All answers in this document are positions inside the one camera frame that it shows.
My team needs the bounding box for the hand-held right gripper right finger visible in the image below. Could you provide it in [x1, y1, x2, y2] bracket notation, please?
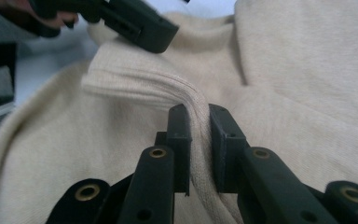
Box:
[208, 104, 250, 194]

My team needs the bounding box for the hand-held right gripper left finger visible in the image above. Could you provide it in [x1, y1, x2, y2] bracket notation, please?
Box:
[154, 104, 193, 197]

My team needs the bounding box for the beige knitted sweater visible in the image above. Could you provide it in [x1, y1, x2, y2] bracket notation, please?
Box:
[0, 0, 358, 224]

